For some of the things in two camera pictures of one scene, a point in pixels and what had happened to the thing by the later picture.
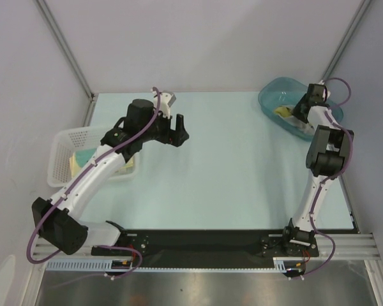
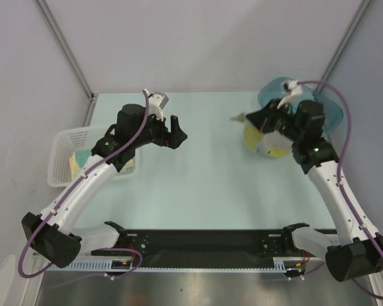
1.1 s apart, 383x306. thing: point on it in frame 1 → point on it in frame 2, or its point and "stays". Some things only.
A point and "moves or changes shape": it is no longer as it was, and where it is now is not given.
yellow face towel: [76, 171] stays
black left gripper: [176, 138] stays
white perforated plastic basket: [66, 142] stays
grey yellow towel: [285, 113] moves or changes shape
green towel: [82, 157] stays
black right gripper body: [299, 108] → [265, 118]
